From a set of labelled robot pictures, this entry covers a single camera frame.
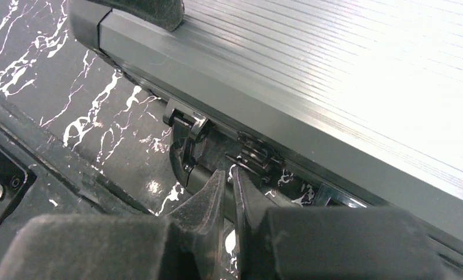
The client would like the black foam-lined poker case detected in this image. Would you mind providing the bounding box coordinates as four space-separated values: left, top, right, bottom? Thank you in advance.
68 1 463 269

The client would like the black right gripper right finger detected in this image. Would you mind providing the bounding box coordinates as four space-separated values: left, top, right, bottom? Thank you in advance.
232 167 447 279

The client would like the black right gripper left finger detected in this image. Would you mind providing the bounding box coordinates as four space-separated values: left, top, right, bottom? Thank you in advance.
0 170 226 279

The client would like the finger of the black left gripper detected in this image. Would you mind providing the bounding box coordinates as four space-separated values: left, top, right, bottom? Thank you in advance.
91 0 185 32

